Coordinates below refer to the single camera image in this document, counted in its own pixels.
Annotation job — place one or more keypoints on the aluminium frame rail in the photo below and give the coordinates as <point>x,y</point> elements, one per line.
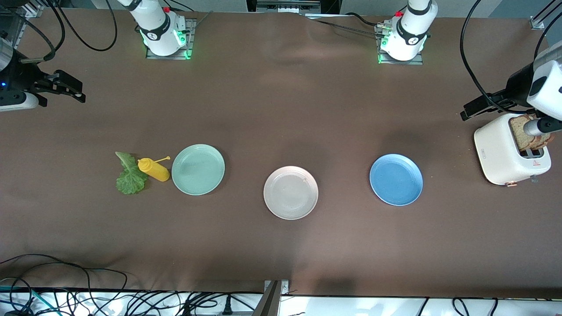
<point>33,11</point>
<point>536,23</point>

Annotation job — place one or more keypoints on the black power plug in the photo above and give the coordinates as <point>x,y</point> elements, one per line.
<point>227,307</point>

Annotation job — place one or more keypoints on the green lettuce leaf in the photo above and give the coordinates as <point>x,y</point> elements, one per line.
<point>131,180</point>

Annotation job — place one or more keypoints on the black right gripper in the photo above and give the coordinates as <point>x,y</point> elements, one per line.
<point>19,73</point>

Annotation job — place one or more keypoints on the light brown bread slice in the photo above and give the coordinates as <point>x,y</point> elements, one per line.
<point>522,131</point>

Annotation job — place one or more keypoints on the dark aluminium post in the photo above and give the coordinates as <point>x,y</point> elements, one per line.
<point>268,303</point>

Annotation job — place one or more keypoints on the white toaster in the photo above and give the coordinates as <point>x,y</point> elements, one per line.
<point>496,153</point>

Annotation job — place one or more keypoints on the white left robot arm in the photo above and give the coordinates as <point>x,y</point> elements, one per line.
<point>410,30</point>

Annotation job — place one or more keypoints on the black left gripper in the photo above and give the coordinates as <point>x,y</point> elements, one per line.
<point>517,87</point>

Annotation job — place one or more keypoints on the brown table cloth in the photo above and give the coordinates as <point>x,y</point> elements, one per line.
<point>281,109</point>

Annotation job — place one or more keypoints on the mint green plate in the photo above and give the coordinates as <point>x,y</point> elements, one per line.
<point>197,169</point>

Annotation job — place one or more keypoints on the black control box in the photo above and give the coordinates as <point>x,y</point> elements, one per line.
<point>329,5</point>

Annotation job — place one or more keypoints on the yellow mustard squeeze bottle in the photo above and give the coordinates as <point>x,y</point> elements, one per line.
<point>154,170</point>

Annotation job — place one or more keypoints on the beige plate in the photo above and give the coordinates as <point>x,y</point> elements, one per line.
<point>290,193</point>

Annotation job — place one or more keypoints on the silver metal bracket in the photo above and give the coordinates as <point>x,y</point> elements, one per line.
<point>284,287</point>

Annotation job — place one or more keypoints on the blue plate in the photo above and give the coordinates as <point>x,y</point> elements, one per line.
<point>395,182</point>

